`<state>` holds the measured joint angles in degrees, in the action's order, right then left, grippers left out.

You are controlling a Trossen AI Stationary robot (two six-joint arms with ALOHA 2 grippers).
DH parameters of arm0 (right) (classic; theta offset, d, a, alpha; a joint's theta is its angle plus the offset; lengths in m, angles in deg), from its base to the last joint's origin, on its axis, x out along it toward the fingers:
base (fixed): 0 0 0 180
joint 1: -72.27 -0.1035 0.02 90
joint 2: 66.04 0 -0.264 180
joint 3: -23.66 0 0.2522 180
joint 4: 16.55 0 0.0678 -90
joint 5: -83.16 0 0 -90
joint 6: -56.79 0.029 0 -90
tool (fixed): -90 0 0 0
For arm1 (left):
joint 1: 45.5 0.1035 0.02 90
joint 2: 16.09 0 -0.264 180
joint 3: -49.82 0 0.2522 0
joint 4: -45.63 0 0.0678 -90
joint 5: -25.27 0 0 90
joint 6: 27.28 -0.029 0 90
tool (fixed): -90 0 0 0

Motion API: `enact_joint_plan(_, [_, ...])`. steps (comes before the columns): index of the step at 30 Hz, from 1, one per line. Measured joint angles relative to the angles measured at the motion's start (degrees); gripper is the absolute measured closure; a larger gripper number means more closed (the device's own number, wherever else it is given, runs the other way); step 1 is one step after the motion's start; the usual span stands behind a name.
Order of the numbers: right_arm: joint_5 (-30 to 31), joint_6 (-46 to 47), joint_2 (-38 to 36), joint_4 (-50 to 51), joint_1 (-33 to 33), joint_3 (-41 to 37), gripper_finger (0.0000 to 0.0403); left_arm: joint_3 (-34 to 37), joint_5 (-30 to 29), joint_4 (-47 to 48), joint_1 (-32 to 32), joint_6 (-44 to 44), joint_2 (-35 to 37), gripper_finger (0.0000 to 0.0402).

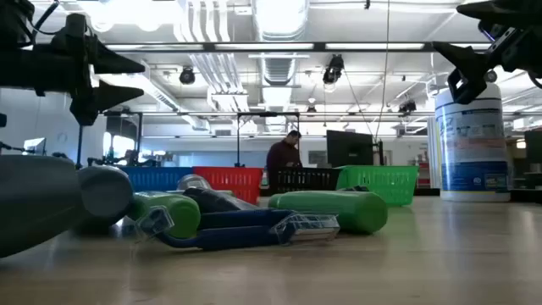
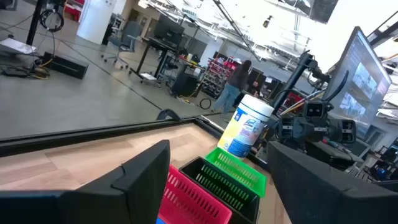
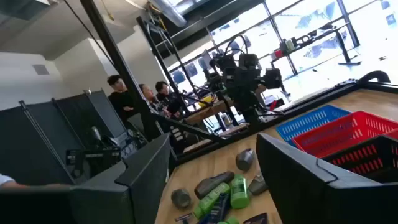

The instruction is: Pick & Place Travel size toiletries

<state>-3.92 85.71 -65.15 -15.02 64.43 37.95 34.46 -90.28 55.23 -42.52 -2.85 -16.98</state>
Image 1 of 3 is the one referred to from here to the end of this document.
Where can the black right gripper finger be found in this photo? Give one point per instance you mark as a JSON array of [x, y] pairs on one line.
[[504, 9], [468, 68]]

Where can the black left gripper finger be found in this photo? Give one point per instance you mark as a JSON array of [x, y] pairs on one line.
[[112, 95], [110, 61]]

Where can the grey travel bottle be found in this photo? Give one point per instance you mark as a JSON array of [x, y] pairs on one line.
[[34, 203], [106, 195]]

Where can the green travel bottle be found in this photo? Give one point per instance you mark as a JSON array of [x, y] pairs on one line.
[[178, 212], [339, 209]]

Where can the blue disposable razor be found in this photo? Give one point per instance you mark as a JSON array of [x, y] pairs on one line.
[[220, 242]]

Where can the black clips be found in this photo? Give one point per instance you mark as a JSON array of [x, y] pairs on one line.
[[305, 229]]

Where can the black ceiling spotlight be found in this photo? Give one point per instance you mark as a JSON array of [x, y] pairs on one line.
[[407, 107], [333, 70], [186, 76]]

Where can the white wipes canister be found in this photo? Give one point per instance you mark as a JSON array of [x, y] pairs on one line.
[[472, 144]]

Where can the small background monitor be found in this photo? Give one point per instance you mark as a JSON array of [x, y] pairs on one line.
[[34, 146]]

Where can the blue plastic basket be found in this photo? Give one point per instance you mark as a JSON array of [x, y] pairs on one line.
[[156, 179]]

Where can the green plastic basket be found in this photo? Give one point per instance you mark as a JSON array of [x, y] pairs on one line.
[[385, 182]]

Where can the black computer monitor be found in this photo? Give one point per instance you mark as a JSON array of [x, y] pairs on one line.
[[349, 148]]

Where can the red plastic basket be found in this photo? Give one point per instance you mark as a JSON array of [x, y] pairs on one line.
[[230, 180]]

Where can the person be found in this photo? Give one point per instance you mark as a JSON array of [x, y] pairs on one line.
[[281, 159]]

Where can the black plastic basket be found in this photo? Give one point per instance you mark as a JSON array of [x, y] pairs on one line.
[[302, 180]]

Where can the black wrist camera of right arm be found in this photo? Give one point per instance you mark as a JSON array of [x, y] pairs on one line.
[[487, 30]]

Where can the black wrist camera of arm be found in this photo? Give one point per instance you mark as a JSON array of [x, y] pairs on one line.
[[12, 21], [487, 30]]

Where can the black wrist camera of left arm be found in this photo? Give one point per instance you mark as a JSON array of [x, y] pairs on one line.
[[12, 21]]

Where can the black background rig frame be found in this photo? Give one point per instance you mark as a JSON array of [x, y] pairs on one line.
[[267, 114]]

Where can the silver ceiling air duct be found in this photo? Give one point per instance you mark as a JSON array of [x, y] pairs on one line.
[[279, 17]]

